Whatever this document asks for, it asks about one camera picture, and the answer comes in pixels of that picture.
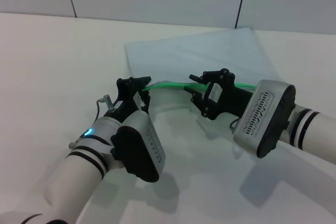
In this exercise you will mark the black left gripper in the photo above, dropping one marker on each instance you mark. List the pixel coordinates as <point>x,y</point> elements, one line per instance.
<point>124,103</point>

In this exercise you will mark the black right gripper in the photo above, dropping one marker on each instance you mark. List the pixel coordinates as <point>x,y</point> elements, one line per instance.
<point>228,100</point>

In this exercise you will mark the transparent document bag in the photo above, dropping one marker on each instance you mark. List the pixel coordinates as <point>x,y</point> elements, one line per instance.
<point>197,53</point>

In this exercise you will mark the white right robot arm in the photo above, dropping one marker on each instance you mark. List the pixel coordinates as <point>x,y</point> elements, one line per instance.
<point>315,132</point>

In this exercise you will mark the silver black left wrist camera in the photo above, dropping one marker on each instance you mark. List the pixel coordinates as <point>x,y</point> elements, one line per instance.
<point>139,145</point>

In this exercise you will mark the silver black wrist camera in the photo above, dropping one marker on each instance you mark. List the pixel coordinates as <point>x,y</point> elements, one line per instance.
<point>262,113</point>
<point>139,145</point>

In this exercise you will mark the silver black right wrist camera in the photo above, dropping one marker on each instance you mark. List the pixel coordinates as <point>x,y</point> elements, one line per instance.
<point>262,113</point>

